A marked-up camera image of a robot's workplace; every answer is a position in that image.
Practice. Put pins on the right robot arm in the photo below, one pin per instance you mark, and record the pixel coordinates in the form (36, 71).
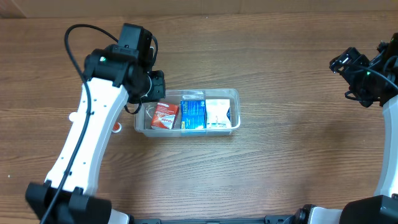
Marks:
(382, 206)

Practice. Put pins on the dark bottle white cap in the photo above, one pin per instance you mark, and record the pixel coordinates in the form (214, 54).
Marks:
(72, 116)

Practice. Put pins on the white medicine box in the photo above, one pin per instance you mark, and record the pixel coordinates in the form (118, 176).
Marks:
(218, 113)

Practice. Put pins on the clear plastic container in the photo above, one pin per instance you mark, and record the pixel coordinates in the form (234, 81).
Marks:
(144, 117)

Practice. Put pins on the red medicine box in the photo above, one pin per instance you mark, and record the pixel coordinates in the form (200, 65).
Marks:
(165, 116)

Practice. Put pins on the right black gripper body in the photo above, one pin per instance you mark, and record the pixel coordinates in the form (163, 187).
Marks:
(362, 81)

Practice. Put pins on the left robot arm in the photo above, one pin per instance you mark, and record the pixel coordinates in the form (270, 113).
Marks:
(113, 77)

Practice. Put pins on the blue medicine box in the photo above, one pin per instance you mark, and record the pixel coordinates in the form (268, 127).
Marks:
(193, 114)

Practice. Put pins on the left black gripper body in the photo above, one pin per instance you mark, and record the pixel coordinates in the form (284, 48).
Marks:
(155, 91)

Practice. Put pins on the orange tube white cap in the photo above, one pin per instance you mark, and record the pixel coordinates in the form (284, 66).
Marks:
(117, 127)

